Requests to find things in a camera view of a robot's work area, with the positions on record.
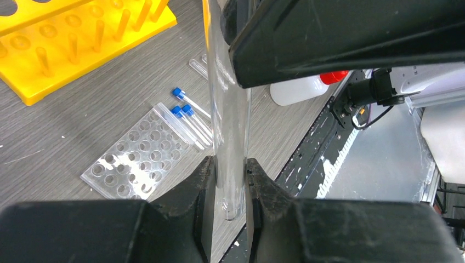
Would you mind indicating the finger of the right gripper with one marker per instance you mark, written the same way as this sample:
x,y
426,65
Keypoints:
x,y
285,40

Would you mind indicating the blue capped vial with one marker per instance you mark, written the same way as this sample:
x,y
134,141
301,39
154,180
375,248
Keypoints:
x,y
181,95
198,123
193,132

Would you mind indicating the aluminium frame rail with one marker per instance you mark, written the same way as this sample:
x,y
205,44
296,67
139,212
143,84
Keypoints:
x,y
331,169

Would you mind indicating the clear acrylic tube tray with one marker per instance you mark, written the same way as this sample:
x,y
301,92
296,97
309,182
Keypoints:
x,y
134,166

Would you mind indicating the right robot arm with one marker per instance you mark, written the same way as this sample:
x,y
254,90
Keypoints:
x,y
387,86

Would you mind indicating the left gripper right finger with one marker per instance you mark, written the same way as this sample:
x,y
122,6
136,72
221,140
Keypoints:
x,y
371,231

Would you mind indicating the white red wash bottle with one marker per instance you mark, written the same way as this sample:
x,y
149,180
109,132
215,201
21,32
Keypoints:
x,y
297,90

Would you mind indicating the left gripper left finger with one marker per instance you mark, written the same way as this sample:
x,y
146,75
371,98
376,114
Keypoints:
x,y
176,227

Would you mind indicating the clear glass test tube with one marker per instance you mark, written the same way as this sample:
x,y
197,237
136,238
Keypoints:
x,y
230,109
200,66

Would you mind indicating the yellow test tube rack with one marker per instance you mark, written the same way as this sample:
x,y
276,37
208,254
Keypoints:
x,y
48,44

